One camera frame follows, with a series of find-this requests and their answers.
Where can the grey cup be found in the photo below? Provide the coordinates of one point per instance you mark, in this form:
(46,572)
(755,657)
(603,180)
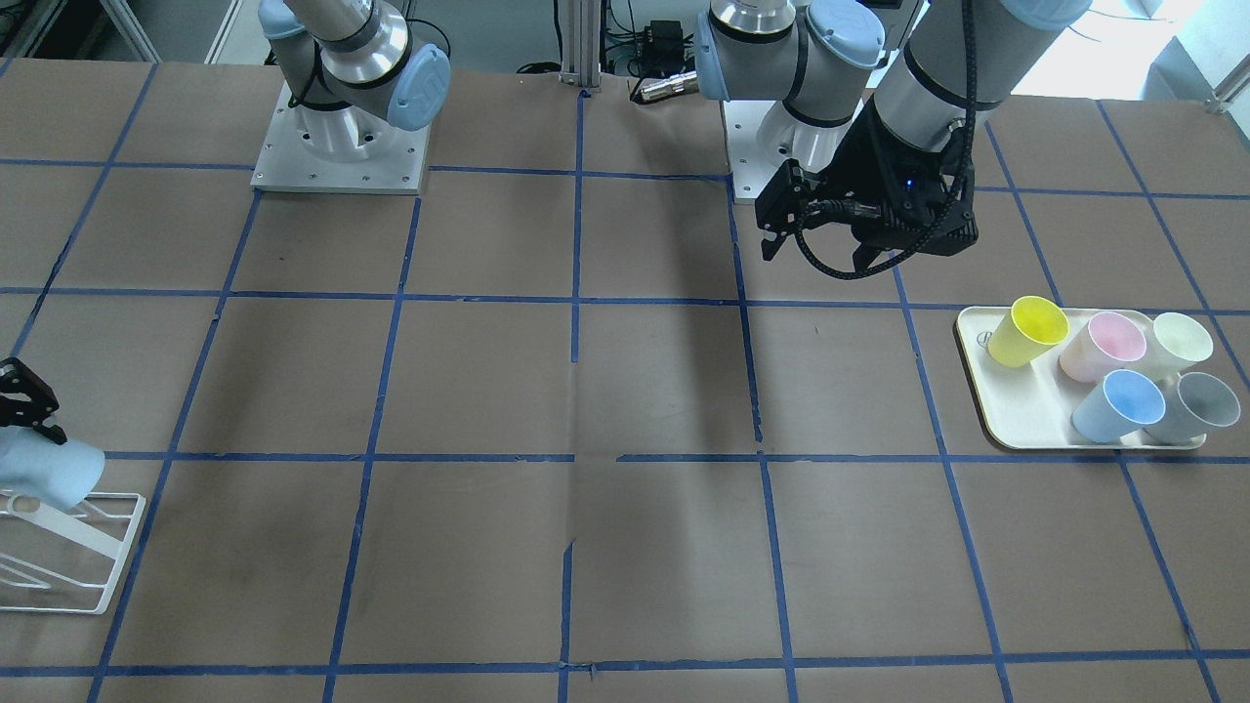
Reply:
(1196,404)

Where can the aluminium frame post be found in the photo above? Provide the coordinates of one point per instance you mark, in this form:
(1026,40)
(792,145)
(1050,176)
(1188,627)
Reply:
(581,31)

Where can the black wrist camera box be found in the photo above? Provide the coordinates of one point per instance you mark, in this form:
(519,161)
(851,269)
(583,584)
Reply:
(779,208)

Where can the pink cup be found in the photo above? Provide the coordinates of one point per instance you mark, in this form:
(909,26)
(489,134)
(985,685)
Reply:
(1107,342)

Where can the pale yellow-green cup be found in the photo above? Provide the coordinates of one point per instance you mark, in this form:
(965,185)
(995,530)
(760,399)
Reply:
(1179,342)

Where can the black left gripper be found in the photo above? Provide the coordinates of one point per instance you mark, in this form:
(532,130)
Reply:
(861,168)

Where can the bright yellow cup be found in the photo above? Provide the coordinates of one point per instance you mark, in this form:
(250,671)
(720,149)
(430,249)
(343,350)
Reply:
(1031,327)

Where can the light blue cup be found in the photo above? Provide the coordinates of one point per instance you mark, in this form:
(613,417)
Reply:
(60,475)

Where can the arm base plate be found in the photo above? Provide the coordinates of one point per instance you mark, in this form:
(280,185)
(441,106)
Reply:
(761,135)
(348,151)

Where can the cream plastic tray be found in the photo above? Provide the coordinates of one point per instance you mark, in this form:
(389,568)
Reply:
(1030,408)

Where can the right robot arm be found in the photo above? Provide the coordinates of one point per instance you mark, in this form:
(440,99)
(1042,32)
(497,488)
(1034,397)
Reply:
(361,96)

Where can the blue cup on tray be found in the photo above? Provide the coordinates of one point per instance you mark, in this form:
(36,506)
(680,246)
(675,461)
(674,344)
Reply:
(1122,403)

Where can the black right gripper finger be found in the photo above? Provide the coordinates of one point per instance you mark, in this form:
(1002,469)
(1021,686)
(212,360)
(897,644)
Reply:
(28,402)

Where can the white wire cup rack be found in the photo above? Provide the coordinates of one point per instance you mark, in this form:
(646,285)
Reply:
(67,563)

